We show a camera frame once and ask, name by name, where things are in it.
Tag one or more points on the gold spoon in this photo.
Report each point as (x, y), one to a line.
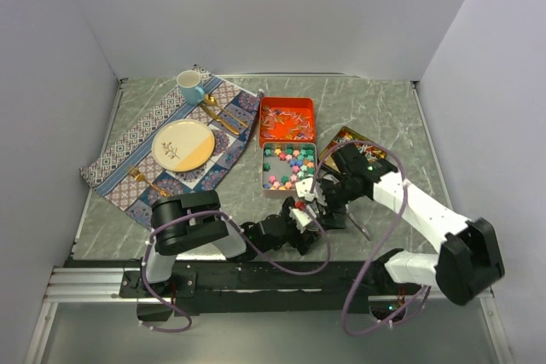
(211, 101)

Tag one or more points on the cream floral plate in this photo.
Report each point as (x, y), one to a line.
(183, 145)

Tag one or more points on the blue white mug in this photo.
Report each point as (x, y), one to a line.
(189, 84)

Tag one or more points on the clear glass jar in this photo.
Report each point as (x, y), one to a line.
(311, 231)

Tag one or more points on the silver metal scoop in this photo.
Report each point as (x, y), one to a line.
(361, 227)

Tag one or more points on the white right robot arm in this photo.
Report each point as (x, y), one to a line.
(466, 258)

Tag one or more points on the orange candy tin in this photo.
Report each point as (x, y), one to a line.
(286, 119)

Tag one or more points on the pink star candy tin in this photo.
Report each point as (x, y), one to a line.
(285, 164)

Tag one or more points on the gold fork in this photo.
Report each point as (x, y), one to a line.
(140, 177)

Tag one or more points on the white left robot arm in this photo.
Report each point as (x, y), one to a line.
(187, 221)

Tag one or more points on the gold lollipop tin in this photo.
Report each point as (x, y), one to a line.
(347, 134)

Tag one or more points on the aluminium frame rail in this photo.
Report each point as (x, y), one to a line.
(85, 285)

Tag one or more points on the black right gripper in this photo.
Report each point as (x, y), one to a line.
(328, 222)

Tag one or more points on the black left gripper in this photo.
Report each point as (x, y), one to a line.
(297, 242)

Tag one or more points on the gold knife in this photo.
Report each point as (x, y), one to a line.
(216, 117)

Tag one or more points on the patterned blue placemat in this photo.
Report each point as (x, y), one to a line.
(108, 175)

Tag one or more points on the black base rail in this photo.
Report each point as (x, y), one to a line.
(258, 287)

